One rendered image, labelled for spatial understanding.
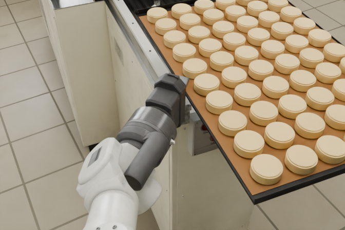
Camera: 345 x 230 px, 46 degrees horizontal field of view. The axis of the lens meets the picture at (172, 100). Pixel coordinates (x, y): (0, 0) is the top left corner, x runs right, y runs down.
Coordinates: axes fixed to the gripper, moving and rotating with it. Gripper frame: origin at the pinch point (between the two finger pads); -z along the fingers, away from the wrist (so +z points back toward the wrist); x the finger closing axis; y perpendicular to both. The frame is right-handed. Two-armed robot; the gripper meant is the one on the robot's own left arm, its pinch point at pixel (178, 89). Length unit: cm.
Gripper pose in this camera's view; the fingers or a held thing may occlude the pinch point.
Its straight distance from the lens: 80.9
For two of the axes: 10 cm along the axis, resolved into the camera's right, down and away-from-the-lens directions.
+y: -9.1, -2.7, 3.0
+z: -4.1, 6.1, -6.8
